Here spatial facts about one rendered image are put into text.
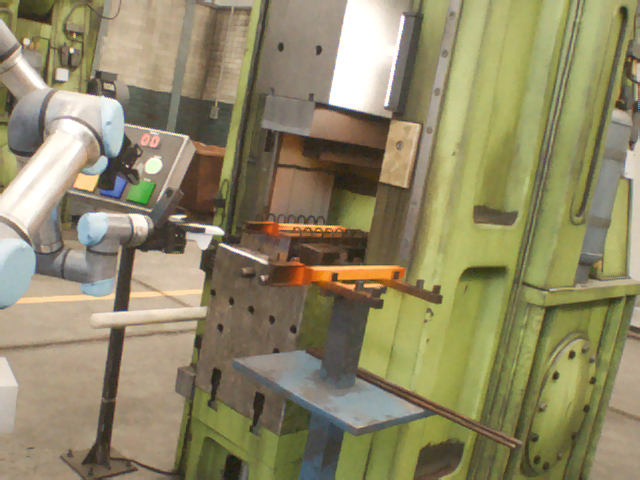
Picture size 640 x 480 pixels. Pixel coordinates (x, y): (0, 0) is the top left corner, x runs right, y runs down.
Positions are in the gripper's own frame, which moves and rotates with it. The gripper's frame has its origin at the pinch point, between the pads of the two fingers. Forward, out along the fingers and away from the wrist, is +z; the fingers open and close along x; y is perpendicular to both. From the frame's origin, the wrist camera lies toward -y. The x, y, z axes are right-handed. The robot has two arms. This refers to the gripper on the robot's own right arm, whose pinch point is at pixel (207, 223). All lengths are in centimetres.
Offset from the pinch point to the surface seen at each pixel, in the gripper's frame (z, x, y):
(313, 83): 24.0, 5.5, -41.2
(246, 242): 23.8, -9.7, 7.2
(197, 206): 412, -523, 86
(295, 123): 23.9, 1.5, -29.6
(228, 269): 17.8, -8.8, 15.0
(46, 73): 180, -476, -35
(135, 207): 6.0, -42.7, 4.3
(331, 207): 68, -18, -4
